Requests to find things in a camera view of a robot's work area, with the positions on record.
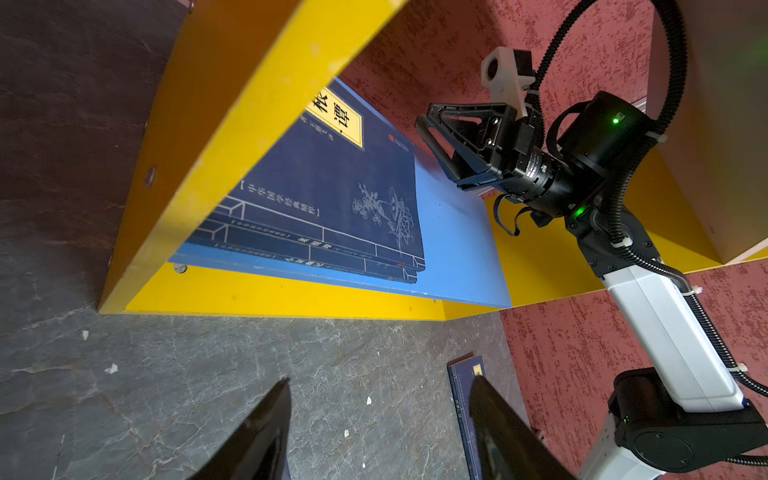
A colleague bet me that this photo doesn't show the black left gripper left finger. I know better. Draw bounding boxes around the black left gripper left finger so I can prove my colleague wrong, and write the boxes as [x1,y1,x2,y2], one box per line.
[190,377,292,480]

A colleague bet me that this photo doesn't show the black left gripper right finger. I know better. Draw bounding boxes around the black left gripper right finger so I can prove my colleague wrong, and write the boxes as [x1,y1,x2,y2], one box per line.
[469,376,574,480]

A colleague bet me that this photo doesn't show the yellow pink blue bookshelf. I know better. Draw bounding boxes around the yellow pink blue bookshelf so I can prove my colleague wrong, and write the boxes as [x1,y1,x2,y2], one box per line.
[97,0,768,322]

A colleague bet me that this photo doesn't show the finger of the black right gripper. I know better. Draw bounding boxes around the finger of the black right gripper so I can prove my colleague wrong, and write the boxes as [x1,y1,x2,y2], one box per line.
[415,103,516,189]

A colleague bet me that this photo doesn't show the black corrugated right cable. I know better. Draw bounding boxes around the black corrugated right cable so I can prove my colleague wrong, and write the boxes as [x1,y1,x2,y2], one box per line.
[527,0,768,397]

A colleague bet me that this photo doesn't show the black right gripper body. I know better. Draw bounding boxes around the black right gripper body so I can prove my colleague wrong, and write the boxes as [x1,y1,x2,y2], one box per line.
[479,103,600,219]

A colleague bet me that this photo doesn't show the blue Chinese book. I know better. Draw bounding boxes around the blue Chinese book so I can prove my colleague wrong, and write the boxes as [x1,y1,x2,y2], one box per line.
[188,79,426,276]
[171,237,418,286]
[447,352,485,480]

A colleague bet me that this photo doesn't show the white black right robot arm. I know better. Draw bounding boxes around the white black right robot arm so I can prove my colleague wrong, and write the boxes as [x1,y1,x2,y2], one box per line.
[416,91,767,479]

